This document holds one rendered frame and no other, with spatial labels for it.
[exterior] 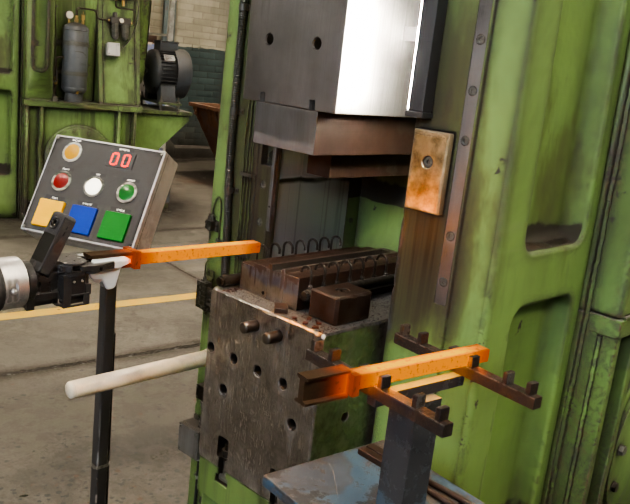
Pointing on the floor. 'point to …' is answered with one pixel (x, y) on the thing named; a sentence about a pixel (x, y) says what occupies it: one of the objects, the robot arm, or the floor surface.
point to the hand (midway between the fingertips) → (121, 256)
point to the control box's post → (102, 393)
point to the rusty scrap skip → (209, 117)
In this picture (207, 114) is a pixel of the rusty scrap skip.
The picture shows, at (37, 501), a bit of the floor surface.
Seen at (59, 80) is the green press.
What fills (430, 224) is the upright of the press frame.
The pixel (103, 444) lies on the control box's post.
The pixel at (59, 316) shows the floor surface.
